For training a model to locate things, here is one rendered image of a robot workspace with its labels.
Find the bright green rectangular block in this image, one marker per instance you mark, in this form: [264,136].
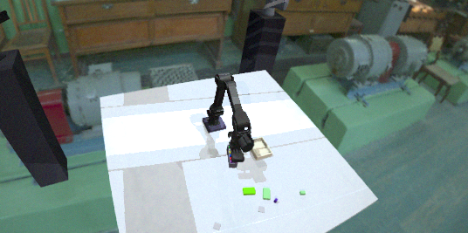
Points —
[249,191]

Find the light green rectangular block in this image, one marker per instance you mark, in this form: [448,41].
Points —
[266,193]

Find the cream shallow tray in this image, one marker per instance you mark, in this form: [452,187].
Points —
[261,149]

